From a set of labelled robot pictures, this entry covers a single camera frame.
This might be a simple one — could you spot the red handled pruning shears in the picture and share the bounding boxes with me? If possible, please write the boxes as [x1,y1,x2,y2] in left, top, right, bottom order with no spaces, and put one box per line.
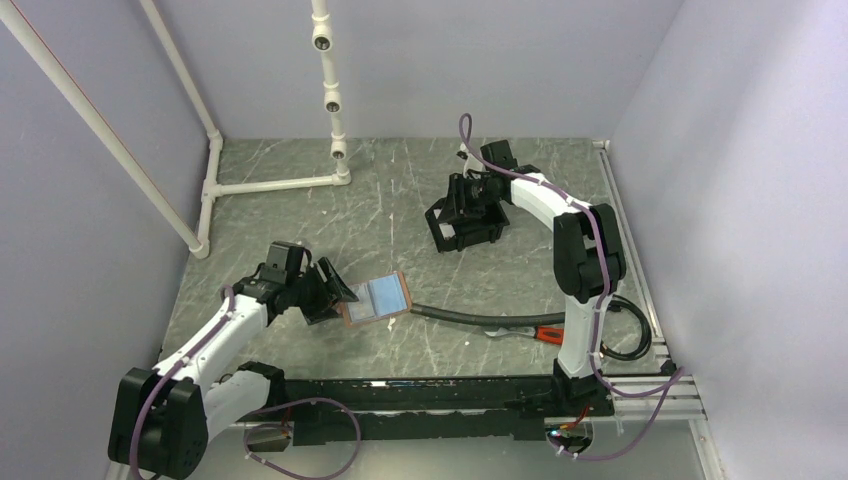
[483,326,564,345]

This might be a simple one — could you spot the grey credit card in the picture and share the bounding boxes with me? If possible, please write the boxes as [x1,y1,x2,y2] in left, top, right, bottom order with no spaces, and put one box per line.
[345,301,377,325]

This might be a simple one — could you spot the white pvc pipe frame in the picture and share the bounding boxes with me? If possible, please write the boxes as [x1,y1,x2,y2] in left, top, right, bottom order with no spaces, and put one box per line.
[0,0,353,260]

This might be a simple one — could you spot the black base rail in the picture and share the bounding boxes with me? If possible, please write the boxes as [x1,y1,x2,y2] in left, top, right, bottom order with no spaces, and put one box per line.
[218,362,617,447]

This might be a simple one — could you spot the aluminium frame rail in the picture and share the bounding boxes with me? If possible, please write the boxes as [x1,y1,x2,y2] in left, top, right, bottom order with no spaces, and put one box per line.
[592,140,707,425]

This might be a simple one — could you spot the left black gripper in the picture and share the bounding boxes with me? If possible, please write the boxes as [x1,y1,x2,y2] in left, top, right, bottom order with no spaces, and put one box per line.
[286,257,357,325]

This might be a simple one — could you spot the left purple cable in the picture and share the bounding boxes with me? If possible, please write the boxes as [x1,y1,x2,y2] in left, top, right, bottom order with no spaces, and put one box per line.
[127,284,364,480]

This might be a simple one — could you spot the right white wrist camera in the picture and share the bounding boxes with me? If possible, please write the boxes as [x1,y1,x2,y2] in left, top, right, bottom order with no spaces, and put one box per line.
[456,146,485,174]

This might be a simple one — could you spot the coiled black cable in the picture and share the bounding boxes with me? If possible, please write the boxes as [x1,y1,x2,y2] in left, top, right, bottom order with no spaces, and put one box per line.
[599,294,654,363]

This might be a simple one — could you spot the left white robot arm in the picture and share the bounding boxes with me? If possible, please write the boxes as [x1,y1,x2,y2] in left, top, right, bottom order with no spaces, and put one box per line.
[107,241,358,479]

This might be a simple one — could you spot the black corrugated hose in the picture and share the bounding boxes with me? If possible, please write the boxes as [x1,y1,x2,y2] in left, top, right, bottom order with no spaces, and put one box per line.
[409,302,568,329]

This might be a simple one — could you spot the brown leather card holder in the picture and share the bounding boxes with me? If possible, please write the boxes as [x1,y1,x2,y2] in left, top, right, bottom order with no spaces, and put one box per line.
[340,271,412,327]

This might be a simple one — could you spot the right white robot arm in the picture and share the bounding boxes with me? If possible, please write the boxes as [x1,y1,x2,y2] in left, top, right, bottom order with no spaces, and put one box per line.
[425,140,626,415]

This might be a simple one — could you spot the purple cable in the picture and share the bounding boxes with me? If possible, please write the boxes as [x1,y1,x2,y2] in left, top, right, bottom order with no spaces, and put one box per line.
[127,284,364,480]
[458,112,685,463]

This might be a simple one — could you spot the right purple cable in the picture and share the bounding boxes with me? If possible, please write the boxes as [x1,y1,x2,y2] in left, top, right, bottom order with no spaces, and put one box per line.
[458,112,685,463]

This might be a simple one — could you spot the black plastic card tray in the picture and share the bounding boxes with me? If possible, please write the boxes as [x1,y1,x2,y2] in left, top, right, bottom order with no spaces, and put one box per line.
[425,198,510,253]

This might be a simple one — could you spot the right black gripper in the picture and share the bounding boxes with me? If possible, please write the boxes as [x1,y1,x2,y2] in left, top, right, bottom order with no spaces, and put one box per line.
[437,173,502,224]

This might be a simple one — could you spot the white cards in tray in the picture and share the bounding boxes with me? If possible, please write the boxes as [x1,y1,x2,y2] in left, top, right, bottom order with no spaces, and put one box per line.
[439,223,456,242]

